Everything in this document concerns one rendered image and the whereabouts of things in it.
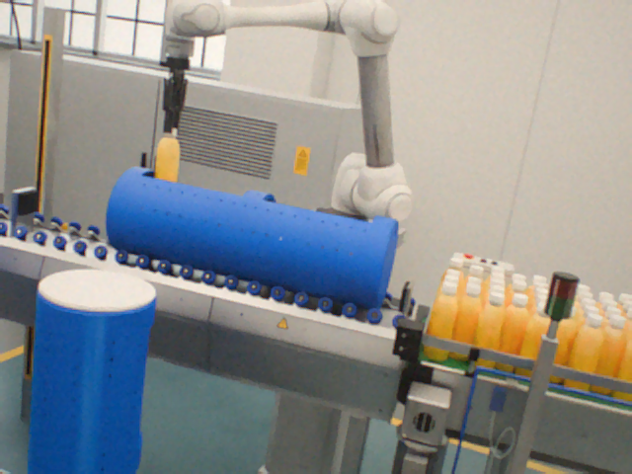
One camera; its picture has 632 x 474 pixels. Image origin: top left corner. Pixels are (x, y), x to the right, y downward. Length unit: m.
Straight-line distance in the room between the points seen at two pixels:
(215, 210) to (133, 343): 0.56
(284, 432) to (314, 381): 0.72
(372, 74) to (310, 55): 2.40
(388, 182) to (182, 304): 0.79
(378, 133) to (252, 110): 1.51
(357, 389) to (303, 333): 0.24
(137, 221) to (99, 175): 2.15
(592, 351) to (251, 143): 2.31
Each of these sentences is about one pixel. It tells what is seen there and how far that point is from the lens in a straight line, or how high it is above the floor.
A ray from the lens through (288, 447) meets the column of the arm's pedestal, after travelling 2.92.
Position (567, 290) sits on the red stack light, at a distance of 1.74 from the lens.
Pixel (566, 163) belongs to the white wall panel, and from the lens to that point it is 4.69.
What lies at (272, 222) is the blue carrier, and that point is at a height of 1.18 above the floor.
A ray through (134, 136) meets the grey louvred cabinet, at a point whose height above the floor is 1.09.
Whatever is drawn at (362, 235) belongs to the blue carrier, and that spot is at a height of 1.19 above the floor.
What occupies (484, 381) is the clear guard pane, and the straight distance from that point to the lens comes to 1.94.
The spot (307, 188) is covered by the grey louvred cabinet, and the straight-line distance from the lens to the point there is 3.69.
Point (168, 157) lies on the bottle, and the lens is 2.28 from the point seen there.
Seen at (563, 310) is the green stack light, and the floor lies 1.18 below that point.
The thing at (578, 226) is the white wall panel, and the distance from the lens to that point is 4.73.
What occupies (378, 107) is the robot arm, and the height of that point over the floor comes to 1.54.
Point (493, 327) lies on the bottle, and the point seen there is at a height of 1.03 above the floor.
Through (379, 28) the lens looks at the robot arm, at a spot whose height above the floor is 1.78.
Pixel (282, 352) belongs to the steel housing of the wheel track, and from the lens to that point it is 2.17.
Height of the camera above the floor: 1.65
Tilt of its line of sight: 14 degrees down
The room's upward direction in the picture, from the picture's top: 9 degrees clockwise
